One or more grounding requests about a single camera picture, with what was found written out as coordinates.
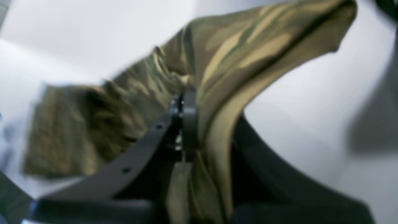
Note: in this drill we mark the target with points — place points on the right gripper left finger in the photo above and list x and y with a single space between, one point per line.
132 188

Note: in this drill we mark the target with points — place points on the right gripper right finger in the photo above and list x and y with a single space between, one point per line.
268 190

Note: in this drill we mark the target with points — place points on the camouflage T-shirt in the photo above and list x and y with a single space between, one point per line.
227 59

